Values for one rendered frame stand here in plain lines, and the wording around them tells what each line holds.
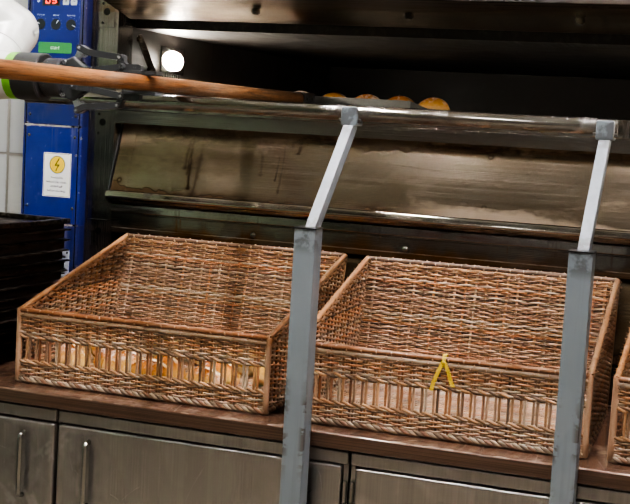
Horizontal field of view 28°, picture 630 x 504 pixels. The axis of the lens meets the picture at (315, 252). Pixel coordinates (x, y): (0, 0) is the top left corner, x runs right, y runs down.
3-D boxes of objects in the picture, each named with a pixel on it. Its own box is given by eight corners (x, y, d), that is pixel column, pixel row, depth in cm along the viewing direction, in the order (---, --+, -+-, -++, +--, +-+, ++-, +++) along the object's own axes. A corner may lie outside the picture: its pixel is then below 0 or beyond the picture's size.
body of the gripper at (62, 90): (58, 56, 246) (100, 58, 243) (56, 100, 247) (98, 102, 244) (38, 53, 239) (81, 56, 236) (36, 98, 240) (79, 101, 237)
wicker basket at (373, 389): (356, 376, 281) (363, 253, 278) (613, 407, 263) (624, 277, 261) (284, 421, 234) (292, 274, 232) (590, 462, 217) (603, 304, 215)
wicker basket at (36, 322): (120, 346, 300) (124, 231, 297) (344, 373, 282) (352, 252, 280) (8, 382, 254) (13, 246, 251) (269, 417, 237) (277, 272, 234)
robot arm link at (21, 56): (5, 98, 240) (7, 49, 239) (37, 100, 251) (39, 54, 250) (33, 100, 238) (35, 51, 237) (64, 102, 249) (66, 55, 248)
